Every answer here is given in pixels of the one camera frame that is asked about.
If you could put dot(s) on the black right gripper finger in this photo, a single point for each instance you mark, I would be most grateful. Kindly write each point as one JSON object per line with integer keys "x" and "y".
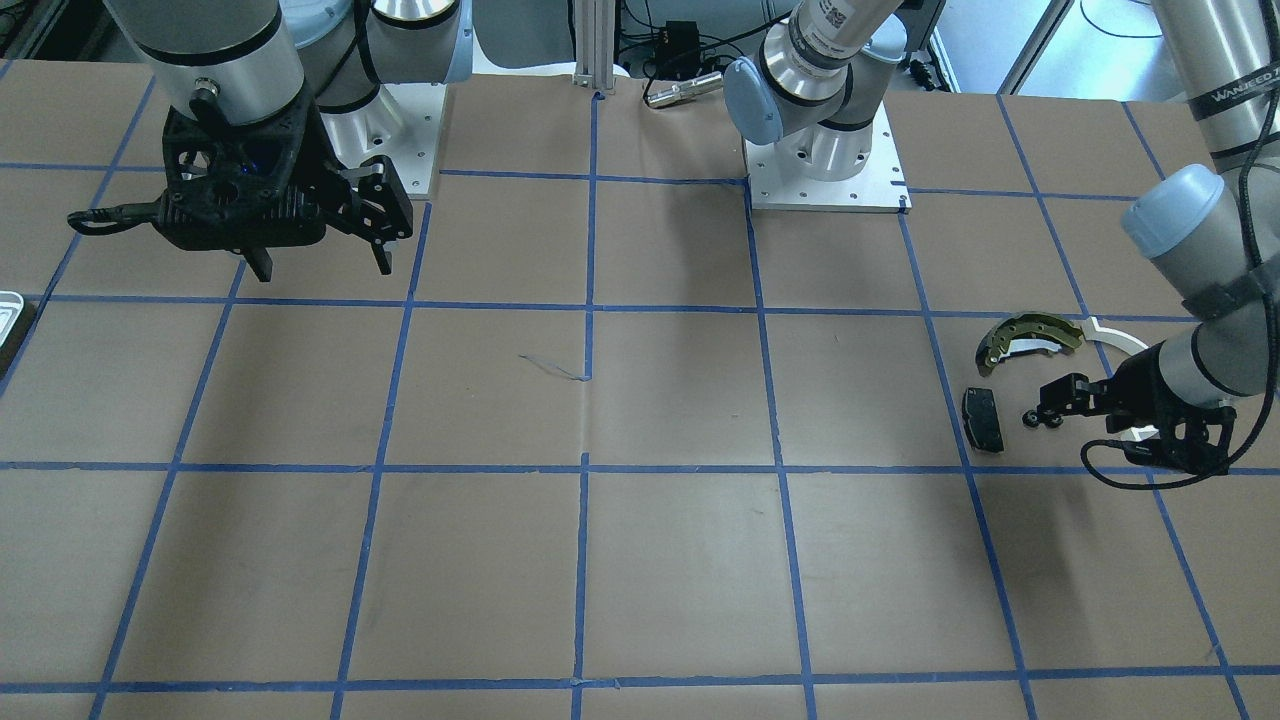
{"x": 259, "y": 261}
{"x": 383, "y": 251}

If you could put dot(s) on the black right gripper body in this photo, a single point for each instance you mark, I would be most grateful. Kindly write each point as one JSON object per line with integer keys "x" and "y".
{"x": 322, "y": 168}

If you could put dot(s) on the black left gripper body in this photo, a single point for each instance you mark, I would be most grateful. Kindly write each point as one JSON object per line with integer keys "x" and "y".
{"x": 1146, "y": 387}

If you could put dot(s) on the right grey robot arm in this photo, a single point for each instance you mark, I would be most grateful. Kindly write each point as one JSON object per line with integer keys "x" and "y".
{"x": 236, "y": 63}

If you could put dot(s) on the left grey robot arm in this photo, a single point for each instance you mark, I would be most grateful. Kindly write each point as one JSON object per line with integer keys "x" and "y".
{"x": 1211, "y": 231}

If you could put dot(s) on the white metal tray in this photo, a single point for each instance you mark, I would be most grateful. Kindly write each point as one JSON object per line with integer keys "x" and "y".
{"x": 14, "y": 311}

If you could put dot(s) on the dark grey brake pad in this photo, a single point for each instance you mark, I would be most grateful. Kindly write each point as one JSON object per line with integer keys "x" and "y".
{"x": 981, "y": 421}

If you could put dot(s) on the olive brake shoe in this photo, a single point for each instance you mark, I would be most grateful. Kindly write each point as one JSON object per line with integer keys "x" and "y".
{"x": 1026, "y": 333}

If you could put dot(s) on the black power adapter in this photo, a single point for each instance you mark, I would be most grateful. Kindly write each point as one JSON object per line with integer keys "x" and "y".
{"x": 677, "y": 49}

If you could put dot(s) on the silver cylindrical tool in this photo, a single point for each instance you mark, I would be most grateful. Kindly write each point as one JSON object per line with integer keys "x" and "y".
{"x": 684, "y": 91}

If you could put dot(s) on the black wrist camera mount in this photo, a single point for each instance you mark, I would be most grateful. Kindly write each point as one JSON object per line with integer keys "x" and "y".
{"x": 1188, "y": 438}

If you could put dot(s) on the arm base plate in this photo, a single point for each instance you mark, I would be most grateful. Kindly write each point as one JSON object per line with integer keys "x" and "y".
{"x": 403, "y": 122}
{"x": 822, "y": 169}

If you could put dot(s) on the aluminium frame post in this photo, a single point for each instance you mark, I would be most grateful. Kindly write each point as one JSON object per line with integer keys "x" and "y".
{"x": 594, "y": 26}

